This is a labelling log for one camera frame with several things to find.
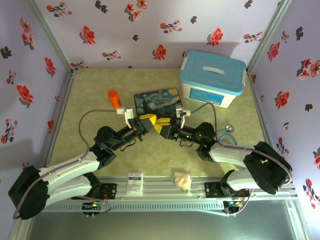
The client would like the starry night print box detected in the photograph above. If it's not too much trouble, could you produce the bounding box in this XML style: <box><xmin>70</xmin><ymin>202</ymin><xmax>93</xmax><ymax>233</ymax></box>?
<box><xmin>133</xmin><ymin>87</ymin><xmax>183</xmax><ymax>120</ymax></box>

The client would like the orange cylinder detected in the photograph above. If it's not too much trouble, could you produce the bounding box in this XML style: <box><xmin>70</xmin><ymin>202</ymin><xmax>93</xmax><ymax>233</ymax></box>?
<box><xmin>107</xmin><ymin>89</ymin><xmax>122</xmax><ymax>110</ymax></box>

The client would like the blue stethoscope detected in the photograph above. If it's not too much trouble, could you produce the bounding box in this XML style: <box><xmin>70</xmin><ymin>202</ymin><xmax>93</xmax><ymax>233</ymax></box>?
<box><xmin>215</xmin><ymin>124</ymin><xmax>238</xmax><ymax>146</ymax></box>

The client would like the crumpled clear bag with contents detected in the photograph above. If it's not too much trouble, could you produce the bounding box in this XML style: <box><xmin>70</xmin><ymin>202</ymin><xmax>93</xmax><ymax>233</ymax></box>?
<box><xmin>173</xmin><ymin>170</ymin><xmax>194</xmax><ymax>196</ymax></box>

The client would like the white packet in clear bag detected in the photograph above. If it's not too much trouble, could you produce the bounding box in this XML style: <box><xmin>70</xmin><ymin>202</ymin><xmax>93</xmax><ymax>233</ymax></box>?
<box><xmin>126</xmin><ymin>171</ymin><xmax>145</xmax><ymax>196</ymax></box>

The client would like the blue lidded storage box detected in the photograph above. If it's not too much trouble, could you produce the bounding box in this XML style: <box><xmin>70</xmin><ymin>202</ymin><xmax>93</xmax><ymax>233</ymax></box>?
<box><xmin>179</xmin><ymin>49</ymin><xmax>247</xmax><ymax>110</ymax></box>

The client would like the green circuit board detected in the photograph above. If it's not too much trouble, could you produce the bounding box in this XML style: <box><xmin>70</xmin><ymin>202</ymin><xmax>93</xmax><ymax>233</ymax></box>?
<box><xmin>82</xmin><ymin>201</ymin><xmax>106</xmax><ymax>210</ymax></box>

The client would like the black controller board with leds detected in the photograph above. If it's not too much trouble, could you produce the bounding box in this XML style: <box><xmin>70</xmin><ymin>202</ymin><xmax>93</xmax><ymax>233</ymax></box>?
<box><xmin>223</xmin><ymin>199</ymin><xmax>245</xmax><ymax>214</ymax></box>

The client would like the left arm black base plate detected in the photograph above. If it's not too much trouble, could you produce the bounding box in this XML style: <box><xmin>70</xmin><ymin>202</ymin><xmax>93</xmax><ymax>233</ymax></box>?
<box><xmin>99</xmin><ymin>182</ymin><xmax>118</xmax><ymax>201</ymax></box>

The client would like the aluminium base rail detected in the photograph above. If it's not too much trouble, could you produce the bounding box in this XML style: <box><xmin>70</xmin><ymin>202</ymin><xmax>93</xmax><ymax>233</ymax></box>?
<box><xmin>96</xmin><ymin>175</ymin><xmax>299</xmax><ymax>200</ymax></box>

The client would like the aluminium side rail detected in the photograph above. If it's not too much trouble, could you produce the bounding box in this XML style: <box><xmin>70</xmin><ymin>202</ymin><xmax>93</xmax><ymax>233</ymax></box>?
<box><xmin>246</xmin><ymin>71</ymin><xmax>310</xmax><ymax>240</ymax></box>
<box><xmin>9</xmin><ymin>71</ymin><xmax>76</xmax><ymax>240</ymax></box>

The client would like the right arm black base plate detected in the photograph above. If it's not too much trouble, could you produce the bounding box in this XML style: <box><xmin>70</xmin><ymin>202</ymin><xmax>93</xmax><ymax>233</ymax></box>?
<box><xmin>204</xmin><ymin>181</ymin><xmax>251</xmax><ymax>199</ymax></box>

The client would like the grey slotted cable duct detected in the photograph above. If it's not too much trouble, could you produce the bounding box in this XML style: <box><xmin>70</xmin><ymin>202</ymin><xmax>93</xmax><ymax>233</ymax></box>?
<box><xmin>43</xmin><ymin>199</ymin><xmax>226</xmax><ymax>214</ymax></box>

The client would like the aluminium frame post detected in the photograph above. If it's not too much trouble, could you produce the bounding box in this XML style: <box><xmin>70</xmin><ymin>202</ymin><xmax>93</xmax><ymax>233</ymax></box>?
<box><xmin>24</xmin><ymin>0</ymin><xmax>77</xmax><ymax>75</ymax></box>
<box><xmin>245</xmin><ymin>0</ymin><xmax>294</xmax><ymax>75</ymax></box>

